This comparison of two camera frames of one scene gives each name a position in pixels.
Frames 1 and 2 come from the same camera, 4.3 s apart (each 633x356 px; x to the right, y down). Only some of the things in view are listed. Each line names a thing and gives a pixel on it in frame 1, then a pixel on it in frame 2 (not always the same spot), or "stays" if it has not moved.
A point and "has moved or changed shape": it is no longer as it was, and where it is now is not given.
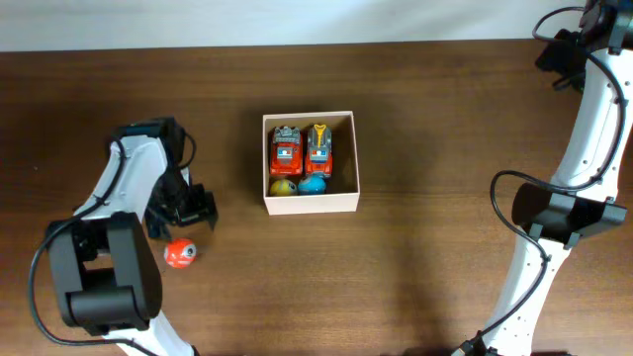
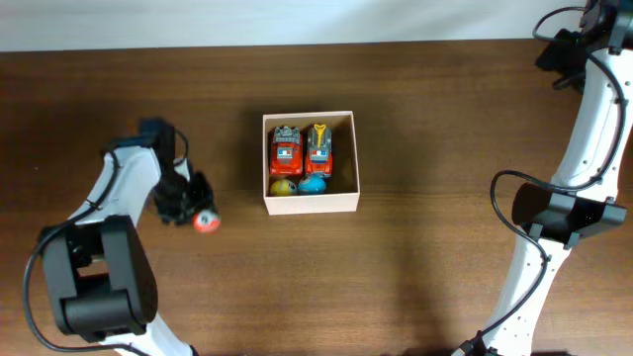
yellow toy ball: (283, 187) stays
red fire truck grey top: (286, 151) stays
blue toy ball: (313, 185) stays
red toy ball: (179, 252) has moved or changed shape
